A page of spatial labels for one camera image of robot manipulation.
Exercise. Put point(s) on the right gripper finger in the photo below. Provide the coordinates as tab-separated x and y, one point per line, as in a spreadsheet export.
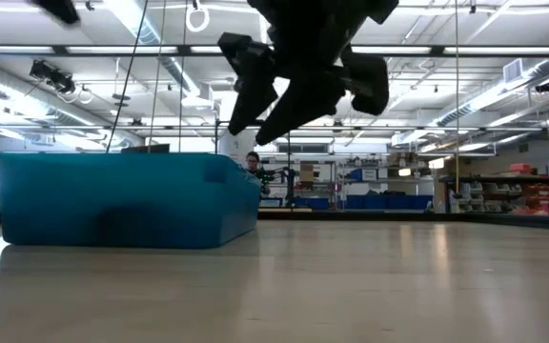
250	95
298	109

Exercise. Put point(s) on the blue plastic bin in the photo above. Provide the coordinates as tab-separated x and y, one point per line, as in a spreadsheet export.
127	200

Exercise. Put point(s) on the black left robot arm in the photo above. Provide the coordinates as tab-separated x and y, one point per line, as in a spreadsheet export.
60	9

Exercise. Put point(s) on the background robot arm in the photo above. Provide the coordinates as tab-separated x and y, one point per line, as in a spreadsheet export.
291	186

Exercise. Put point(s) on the white column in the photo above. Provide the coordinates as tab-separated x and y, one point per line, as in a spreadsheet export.
236	145

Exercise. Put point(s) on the cardboard box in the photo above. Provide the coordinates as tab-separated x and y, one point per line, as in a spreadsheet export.
306	174

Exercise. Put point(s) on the person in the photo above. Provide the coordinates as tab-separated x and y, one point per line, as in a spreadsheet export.
254	167

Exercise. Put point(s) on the blue and white box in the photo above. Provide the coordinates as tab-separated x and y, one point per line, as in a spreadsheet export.
365	174

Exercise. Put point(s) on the metal shelf rack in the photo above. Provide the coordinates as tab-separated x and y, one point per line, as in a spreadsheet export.
384	180

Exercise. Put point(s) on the black room monitor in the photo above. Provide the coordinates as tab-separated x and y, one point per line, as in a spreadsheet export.
146	149

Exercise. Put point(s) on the blue storage crate row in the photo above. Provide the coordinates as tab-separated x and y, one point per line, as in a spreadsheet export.
389	201

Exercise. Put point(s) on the yellow vertical pole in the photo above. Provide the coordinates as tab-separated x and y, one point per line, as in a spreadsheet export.
456	124

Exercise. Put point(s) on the red box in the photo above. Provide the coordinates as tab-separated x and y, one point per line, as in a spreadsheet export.
521	167

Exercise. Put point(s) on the shelf with red bins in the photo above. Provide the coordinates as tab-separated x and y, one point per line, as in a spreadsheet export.
517	180

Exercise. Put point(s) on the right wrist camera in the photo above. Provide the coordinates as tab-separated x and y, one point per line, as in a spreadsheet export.
370	83

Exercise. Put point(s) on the black aluminium table frame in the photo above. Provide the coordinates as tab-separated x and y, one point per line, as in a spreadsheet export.
398	216

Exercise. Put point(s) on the black ceiling-mounted camera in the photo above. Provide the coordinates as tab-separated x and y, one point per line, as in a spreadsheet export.
53	76
546	86

